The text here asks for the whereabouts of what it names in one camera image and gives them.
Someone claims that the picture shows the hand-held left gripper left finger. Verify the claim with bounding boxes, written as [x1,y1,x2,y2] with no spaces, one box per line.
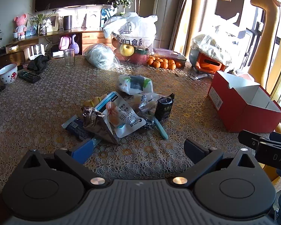
[22,139,106,188]

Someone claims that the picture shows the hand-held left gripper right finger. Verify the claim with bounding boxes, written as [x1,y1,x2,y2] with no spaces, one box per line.
[173,138,258,188]

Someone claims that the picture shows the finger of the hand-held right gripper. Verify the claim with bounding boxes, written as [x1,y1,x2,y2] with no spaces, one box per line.
[238,130,261,150]

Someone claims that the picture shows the lace-covered desktop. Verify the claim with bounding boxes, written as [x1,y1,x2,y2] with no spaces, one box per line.
[0,54,281,194]

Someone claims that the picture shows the dark blue snack packet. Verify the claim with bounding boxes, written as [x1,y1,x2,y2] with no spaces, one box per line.
[62,115,102,144]

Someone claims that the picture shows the red cardboard box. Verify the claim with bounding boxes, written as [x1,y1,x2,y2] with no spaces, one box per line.
[207,70,281,133]

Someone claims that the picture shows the silver foil snack packet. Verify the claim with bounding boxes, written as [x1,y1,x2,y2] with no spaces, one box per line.
[82,106,119,145]

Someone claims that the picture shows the blue white snack packet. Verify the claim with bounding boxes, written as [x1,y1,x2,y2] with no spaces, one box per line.
[95,91,147,138]

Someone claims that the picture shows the yellow snack pieces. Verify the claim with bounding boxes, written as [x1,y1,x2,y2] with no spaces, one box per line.
[83,95,107,107]

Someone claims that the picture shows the black snack packet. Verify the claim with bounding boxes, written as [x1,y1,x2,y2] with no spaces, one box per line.
[154,93,175,122]

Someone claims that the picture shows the clear snack packet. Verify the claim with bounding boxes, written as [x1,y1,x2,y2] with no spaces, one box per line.
[126,92,165,113]

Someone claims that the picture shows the white green snack packet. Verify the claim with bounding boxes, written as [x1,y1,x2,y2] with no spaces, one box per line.
[118,74,153,95]

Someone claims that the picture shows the yellow giraffe toy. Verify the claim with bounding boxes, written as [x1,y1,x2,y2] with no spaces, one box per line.
[248,0,281,92]

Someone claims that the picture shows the black remote control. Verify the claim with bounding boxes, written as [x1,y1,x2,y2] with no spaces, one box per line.
[17,70,41,83]

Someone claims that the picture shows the pile of tangerines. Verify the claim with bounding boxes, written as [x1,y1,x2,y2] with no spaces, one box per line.
[147,56,183,70]

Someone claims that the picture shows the clear drinking glass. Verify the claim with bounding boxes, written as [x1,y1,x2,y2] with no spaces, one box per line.
[64,48,75,66]

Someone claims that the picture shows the clear plastic bag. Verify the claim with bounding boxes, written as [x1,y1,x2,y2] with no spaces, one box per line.
[83,43,121,70]

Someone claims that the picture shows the black cloth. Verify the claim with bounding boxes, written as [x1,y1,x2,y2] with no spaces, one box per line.
[27,54,50,74]

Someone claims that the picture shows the clear plastic lidded box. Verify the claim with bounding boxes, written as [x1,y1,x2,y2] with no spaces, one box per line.
[153,48,187,68]

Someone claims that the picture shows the crumpled white plastic sheet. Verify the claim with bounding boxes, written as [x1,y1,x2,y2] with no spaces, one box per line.
[190,12,246,66]

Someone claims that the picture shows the white polka dot bowl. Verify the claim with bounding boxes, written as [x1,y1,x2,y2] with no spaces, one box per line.
[0,63,18,85]

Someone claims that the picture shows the pink backpack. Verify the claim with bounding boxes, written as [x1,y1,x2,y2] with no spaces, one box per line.
[58,35,72,51]

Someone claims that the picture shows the yellow green apple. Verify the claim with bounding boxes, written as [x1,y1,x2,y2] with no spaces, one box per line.
[120,43,135,57]

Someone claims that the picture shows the wooden television cabinet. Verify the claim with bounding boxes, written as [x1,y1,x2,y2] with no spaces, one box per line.
[0,28,113,75]

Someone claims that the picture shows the dark cylinder speaker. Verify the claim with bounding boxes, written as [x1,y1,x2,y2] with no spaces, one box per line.
[63,15,73,31]

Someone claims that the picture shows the white printed plastic bag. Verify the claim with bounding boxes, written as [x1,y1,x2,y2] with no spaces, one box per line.
[103,12,158,50]

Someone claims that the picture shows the white box appliance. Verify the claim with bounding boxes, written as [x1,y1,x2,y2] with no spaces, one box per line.
[85,11,101,29]

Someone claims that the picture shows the small potted grass plant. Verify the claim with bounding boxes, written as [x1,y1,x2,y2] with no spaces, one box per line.
[28,4,52,36]

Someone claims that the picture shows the pink plush doll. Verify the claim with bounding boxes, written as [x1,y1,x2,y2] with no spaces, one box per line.
[13,14,28,39]

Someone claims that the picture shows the teal toothbrush handle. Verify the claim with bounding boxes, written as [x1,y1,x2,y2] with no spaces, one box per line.
[154,117,169,140]

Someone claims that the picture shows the white photo frame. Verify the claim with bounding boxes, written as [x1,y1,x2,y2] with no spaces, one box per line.
[45,13,60,33]

